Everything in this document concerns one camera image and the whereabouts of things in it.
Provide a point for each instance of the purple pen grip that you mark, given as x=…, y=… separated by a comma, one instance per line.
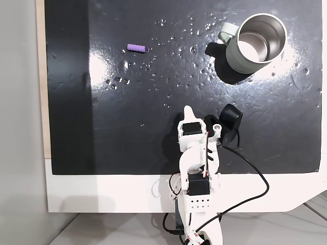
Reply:
x=136, y=47

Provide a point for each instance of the black table mat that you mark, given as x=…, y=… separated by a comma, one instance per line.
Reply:
x=132, y=122

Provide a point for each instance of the pale green steel mug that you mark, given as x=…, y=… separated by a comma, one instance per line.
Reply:
x=237, y=58

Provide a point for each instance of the tan wooden board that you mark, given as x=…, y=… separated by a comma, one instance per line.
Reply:
x=41, y=76

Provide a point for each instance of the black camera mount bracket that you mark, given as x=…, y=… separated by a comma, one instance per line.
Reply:
x=210, y=119

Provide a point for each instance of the black oval camera box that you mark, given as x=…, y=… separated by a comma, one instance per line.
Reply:
x=230, y=118

